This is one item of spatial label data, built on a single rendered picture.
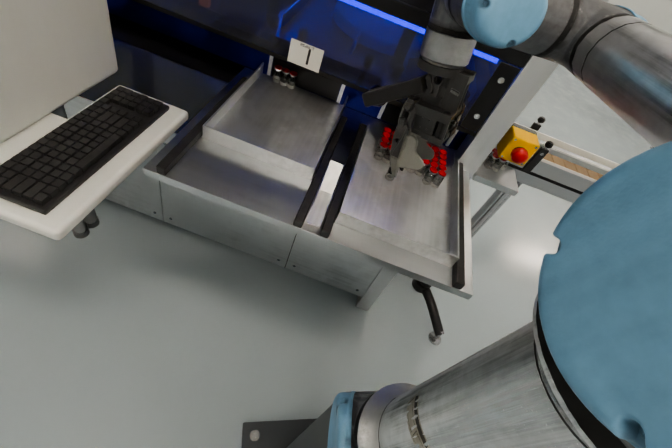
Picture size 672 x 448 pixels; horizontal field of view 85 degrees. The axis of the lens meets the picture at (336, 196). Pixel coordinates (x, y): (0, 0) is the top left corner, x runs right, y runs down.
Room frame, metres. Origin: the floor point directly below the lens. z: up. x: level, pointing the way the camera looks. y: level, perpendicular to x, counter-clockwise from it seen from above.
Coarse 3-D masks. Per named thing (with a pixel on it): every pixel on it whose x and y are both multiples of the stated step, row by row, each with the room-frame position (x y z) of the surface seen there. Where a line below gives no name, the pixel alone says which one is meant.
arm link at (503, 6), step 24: (456, 0) 0.50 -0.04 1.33; (480, 0) 0.44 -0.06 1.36; (504, 0) 0.43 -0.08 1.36; (528, 0) 0.44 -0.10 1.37; (552, 0) 0.48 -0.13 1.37; (480, 24) 0.43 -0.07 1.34; (504, 24) 0.43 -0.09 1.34; (528, 24) 0.44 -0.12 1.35; (552, 24) 0.47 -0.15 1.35; (528, 48) 0.48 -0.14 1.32
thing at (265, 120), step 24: (240, 96) 0.77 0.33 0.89; (264, 96) 0.82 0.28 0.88; (288, 96) 0.86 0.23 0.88; (312, 96) 0.91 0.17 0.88; (216, 120) 0.64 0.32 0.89; (240, 120) 0.68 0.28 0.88; (264, 120) 0.72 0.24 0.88; (288, 120) 0.76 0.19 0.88; (312, 120) 0.80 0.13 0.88; (336, 120) 0.79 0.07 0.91; (240, 144) 0.58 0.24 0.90; (264, 144) 0.64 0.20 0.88; (288, 144) 0.67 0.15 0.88; (312, 144) 0.71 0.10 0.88; (288, 168) 0.59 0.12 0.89; (312, 168) 0.59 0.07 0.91
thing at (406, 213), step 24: (360, 168) 0.69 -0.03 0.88; (384, 168) 0.73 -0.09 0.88; (456, 168) 0.81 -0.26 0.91; (360, 192) 0.61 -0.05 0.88; (384, 192) 0.64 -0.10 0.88; (408, 192) 0.68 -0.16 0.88; (432, 192) 0.71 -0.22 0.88; (456, 192) 0.72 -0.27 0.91; (360, 216) 0.54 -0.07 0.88; (384, 216) 0.57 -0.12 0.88; (408, 216) 0.60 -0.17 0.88; (432, 216) 0.63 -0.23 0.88; (456, 216) 0.63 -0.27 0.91; (384, 240) 0.50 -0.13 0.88; (408, 240) 0.50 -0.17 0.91; (432, 240) 0.56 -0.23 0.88; (456, 240) 0.56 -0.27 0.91
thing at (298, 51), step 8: (296, 40) 0.84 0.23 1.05; (296, 48) 0.84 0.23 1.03; (304, 48) 0.84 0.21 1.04; (312, 48) 0.84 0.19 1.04; (288, 56) 0.84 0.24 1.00; (296, 56) 0.84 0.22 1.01; (304, 56) 0.84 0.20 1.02; (312, 56) 0.84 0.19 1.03; (320, 56) 0.84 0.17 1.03; (304, 64) 0.84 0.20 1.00; (312, 64) 0.84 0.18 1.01; (320, 64) 0.84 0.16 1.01
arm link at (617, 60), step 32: (576, 0) 0.49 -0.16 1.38; (576, 32) 0.48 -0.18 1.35; (608, 32) 0.45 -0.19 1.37; (640, 32) 0.42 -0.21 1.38; (576, 64) 0.45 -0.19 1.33; (608, 64) 0.41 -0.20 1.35; (640, 64) 0.38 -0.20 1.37; (608, 96) 0.39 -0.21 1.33; (640, 96) 0.35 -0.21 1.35; (640, 128) 0.34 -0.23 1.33
